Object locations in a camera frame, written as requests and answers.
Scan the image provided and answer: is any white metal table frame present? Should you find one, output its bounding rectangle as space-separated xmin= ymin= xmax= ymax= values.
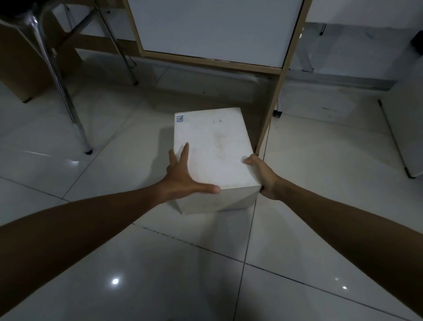
xmin=297 ymin=22 xmax=328 ymax=73

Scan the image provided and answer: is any white cabinet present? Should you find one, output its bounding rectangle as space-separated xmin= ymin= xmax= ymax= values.
xmin=378 ymin=64 xmax=423 ymax=179

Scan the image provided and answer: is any person's left hand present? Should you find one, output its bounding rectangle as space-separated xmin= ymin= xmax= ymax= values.
xmin=153 ymin=142 xmax=221 ymax=207

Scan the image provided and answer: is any person's left forearm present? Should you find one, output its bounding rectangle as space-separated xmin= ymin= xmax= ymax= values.
xmin=0 ymin=184 xmax=163 ymax=317

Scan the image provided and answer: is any white desk with wood edging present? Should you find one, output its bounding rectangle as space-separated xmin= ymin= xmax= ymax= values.
xmin=123 ymin=0 xmax=313 ymax=161

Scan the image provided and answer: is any person's right hand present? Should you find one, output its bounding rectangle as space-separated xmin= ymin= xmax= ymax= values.
xmin=243 ymin=154 xmax=282 ymax=201

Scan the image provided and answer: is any brown wooden cabinet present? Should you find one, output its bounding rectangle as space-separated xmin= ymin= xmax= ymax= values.
xmin=0 ymin=20 xmax=83 ymax=104

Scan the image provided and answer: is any person's right forearm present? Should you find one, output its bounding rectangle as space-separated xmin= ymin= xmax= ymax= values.
xmin=275 ymin=178 xmax=423 ymax=313

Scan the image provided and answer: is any chrome leg chair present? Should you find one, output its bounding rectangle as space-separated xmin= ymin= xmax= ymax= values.
xmin=0 ymin=0 xmax=139 ymax=155

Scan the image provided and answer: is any white cardboard box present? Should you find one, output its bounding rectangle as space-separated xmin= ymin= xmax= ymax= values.
xmin=173 ymin=107 xmax=262 ymax=216

